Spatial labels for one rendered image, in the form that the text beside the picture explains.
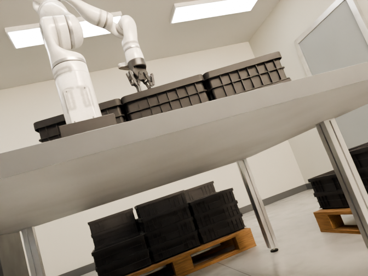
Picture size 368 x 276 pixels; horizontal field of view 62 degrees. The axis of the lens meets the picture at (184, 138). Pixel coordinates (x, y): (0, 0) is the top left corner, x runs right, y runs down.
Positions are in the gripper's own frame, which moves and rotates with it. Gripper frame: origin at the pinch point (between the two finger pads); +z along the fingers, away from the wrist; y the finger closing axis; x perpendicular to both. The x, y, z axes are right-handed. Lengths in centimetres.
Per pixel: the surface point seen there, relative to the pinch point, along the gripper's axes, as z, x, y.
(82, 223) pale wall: 37, 310, 134
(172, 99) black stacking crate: 13.0, -19.8, -9.7
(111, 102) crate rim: 8.4, -6.6, -24.6
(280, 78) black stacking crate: 17, -47, 18
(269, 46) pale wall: -138, 75, 394
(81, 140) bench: 32, -40, -62
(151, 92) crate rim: 8.8, -16.3, -14.9
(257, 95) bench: 32, -59, -34
